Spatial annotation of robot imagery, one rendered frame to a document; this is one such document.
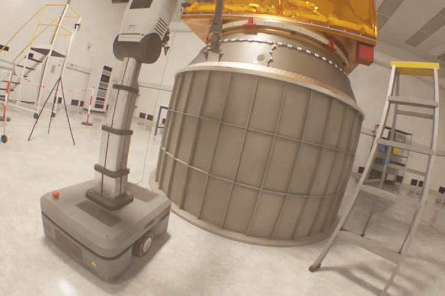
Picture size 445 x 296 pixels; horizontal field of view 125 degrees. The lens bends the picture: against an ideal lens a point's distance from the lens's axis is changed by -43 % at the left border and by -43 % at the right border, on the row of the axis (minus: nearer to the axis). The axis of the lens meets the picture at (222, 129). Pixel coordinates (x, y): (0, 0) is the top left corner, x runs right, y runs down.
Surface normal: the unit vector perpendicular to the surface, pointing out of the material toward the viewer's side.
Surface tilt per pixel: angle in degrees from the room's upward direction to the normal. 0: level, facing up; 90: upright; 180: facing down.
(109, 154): 90
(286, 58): 62
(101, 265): 90
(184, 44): 90
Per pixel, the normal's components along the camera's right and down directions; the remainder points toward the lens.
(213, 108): -0.50, -0.07
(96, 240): 0.04, -0.69
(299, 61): 0.08, -0.42
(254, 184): -0.14, 0.01
